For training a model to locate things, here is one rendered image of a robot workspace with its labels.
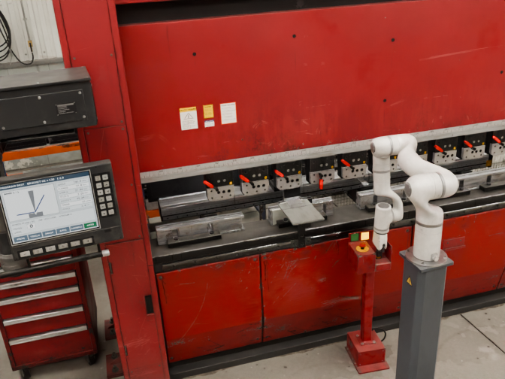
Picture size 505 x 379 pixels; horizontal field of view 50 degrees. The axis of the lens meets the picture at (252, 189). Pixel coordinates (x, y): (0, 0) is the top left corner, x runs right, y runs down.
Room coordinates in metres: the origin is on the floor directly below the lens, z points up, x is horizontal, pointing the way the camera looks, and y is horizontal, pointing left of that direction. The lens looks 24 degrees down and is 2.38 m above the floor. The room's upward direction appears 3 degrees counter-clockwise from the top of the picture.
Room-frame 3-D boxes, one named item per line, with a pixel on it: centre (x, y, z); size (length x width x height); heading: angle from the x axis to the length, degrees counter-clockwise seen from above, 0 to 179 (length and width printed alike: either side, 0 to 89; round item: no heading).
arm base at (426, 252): (2.19, -0.80, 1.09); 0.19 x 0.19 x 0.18
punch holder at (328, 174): (2.93, -0.40, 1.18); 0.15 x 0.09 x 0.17; 104
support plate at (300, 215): (2.74, -0.26, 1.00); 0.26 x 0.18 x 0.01; 14
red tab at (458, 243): (2.98, -1.26, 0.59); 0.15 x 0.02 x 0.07; 104
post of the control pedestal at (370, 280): (2.68, -0.65, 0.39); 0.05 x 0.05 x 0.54; 10
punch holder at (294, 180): (2.88, -0.20, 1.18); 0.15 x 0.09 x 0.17; 104
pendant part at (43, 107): (2.14, 0.88, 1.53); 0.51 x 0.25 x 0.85; 109
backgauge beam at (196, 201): (3.28, -0.54, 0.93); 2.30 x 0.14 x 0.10; 104
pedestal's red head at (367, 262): (2.68, -0.65, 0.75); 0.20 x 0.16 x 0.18; 100
